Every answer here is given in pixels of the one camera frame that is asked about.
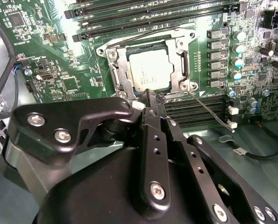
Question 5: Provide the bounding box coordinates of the metal socket cover frame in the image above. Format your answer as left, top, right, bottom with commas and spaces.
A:
107, 42, 191, 94

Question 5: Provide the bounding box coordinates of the silver CPU green edge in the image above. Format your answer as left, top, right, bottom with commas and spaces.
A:
128, 48, 177, 91

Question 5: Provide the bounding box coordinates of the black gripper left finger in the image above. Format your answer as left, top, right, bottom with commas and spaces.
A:
7, 88, 173, 214

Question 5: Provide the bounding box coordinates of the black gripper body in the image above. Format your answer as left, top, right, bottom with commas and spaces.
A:
35, 146, 213, 224

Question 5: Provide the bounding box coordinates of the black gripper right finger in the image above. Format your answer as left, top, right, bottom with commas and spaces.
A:
157, 92, 278, 224

